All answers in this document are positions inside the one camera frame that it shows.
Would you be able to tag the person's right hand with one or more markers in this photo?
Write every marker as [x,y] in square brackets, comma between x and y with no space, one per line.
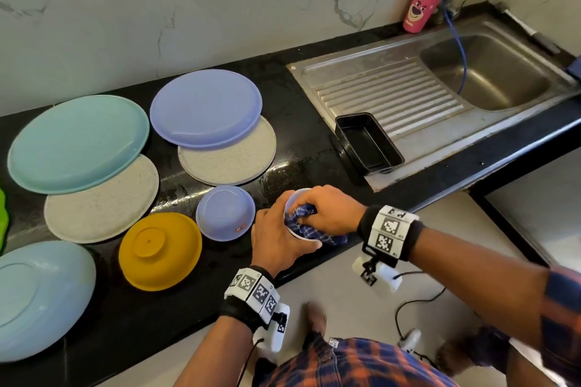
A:
[336,210]

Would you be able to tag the left wrist marker band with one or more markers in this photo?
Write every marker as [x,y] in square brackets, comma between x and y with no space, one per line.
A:
[250,296]

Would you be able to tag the green plate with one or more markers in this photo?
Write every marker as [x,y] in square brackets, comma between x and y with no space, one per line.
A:
[2,219]

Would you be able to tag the red bear cup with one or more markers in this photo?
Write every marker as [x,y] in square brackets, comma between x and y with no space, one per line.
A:
[421,8]

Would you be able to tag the blue orange plaid shirt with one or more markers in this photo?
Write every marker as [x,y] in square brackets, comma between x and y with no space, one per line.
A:
[363,366]

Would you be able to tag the yellow bowl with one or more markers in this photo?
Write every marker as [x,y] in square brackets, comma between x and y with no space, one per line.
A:
[159,251]

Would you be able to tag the blue striped cloth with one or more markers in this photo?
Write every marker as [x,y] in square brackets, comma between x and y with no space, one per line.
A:
[313,230]

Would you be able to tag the small lavender bowl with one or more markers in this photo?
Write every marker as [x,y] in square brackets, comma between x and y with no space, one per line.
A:
[225,213]

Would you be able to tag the person's right forearm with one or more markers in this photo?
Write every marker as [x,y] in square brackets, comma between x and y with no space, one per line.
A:
[481,273]

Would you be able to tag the steel sink drainboard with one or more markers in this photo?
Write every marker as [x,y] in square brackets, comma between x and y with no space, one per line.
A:
[381,92]

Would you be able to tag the person's right foot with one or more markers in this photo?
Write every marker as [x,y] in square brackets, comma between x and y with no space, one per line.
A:
[315,319]

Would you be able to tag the light blue bowl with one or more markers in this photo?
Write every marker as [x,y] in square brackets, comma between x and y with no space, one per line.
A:
[41,300]

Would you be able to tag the wrist marker band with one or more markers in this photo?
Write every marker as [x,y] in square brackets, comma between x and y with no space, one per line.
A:
[250,296]
[390,235]

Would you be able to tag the person's left hand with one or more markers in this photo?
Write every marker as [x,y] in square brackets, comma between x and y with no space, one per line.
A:
[272,242]

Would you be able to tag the blue box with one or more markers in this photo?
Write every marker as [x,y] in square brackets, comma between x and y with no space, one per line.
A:
[575,66]

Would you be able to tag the right wrist marker band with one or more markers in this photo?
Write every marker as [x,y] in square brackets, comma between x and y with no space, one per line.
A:
[390,235]

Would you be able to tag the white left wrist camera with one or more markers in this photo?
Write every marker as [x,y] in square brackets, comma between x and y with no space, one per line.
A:
[274,328]

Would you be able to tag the speckled white plate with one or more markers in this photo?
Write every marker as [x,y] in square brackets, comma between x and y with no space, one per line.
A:
[238,163]
[104,210]

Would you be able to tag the teal plate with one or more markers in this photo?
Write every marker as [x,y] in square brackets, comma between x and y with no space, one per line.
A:
[77,142]

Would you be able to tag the black plastic tray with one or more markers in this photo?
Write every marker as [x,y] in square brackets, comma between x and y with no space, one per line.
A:
[370,142]

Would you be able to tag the white floral bowl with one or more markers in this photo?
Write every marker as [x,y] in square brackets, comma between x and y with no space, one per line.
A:
[292,201]

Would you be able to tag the lavender plate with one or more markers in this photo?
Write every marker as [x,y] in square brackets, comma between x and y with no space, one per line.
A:
[204,108]

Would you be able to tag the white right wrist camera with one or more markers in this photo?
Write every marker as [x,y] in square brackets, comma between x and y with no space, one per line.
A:
[379,273]

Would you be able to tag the person's left forearm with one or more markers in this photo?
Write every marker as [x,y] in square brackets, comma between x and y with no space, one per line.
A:
[213,355]

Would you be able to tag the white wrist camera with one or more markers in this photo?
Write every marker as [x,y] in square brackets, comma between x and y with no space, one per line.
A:
[379,273]
[274,328]

